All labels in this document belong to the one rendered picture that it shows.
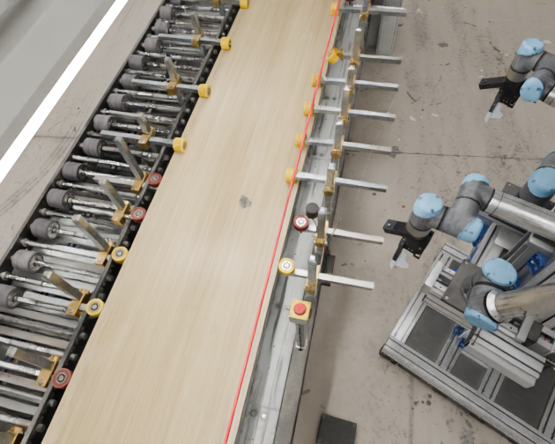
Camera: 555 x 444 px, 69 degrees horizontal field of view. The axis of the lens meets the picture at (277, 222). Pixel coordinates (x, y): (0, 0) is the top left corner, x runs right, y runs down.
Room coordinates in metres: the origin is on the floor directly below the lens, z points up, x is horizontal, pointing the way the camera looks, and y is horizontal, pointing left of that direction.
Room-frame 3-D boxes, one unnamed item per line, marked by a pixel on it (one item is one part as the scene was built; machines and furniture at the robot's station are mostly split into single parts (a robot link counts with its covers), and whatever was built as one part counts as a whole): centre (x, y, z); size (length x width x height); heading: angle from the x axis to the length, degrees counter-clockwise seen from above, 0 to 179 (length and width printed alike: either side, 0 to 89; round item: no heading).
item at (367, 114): (1.69, -0.50, 0.95); 0.50 x 0.04 x 0.04; 71
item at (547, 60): (1.13, -1.06, 1.61); 0.11 x 0.11 x 0.08; 40
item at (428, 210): (0.59, -0.44, 1.62); 0.09 x 0.08 x 0.11; 54
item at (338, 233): (0.97, -0.30, 0.84); 0.43 x 0.03 x 0.04; 71
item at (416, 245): (0.59, -0.45, 1.46); 0.09 x 0.08 x 0.12; 47
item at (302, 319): (0.48, -0.04, 1.18); 0.07 x 0.07 x 0.08; 71
